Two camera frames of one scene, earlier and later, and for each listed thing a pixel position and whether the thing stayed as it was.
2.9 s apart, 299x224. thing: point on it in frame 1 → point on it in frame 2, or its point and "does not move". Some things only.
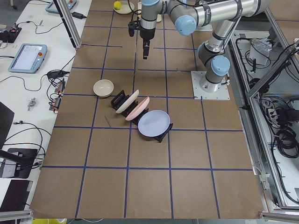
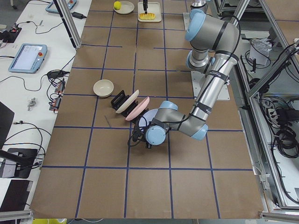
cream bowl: x=103 y=88 does not move
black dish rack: x=120 y=98 does not move
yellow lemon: x=117 y=5 does not move
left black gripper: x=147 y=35 → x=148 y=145
